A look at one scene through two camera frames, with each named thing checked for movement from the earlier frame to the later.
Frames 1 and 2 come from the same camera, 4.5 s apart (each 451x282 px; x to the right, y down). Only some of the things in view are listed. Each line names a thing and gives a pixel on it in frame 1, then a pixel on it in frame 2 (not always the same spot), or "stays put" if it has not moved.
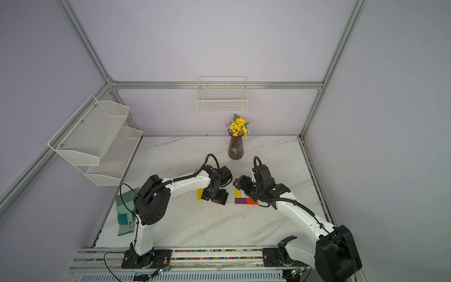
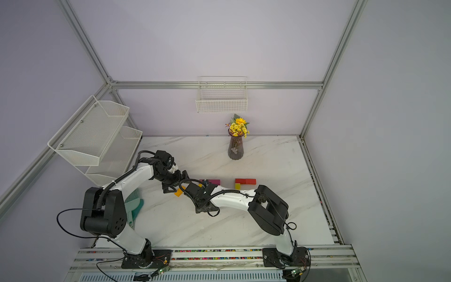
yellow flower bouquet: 238,126 stays put
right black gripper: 245,187 → 199,208
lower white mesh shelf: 113,163 stays put
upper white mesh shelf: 86,138 stays put
